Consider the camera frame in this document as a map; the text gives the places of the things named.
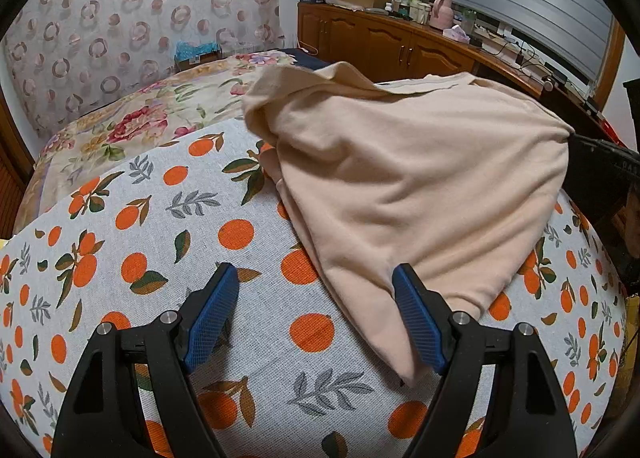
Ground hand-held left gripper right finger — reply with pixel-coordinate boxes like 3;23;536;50
391;263;576;458

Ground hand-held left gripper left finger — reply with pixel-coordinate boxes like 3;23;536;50
50;262;241;458

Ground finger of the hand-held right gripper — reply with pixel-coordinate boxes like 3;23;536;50
567;132;608;154

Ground pale pink printed t-shirt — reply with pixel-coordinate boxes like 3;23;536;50
241;60;576;389

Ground orange fruit print bedsheet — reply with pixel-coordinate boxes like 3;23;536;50
0;115;631;458

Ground pink kettle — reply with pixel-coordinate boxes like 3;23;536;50
430;0;453;30

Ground row of cosmetic bottles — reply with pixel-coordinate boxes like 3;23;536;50
384;0;432;25

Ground floral blanket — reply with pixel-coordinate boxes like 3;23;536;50
12;50;301;234

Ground wooden cabinet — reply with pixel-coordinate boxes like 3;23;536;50
297;0;621;139

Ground cardboard box with blue bags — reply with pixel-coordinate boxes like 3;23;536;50
174;40;223;71

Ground dark blue bedsheet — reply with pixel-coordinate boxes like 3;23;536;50
280;48;336;71

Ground circle print curtain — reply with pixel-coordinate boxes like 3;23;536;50
2;0;293;139

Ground tangled cables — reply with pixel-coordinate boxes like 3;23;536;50
475;23;556;74

